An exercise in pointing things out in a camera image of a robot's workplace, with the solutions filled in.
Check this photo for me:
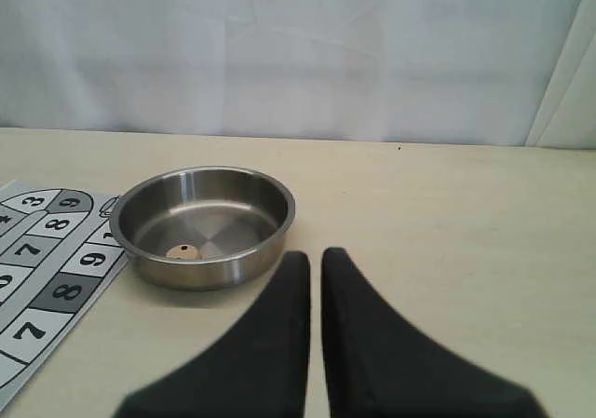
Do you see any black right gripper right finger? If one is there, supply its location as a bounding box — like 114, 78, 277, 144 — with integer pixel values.
321, 248, 546, 417

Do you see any white backdrop curtain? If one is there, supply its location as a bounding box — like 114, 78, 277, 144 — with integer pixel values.
1, 0, 580, 145

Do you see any stainless steel round bowl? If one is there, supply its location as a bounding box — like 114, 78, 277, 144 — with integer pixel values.
109, 166, 296, 291

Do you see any numbered paper game board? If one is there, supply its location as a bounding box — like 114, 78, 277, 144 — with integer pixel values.
1, 180, 127, 407

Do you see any wooden die with black pips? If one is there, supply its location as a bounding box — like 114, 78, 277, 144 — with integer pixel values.
166, 244, 201, 260

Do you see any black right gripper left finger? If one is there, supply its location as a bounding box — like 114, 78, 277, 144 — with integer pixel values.
115, 251, 311, 417

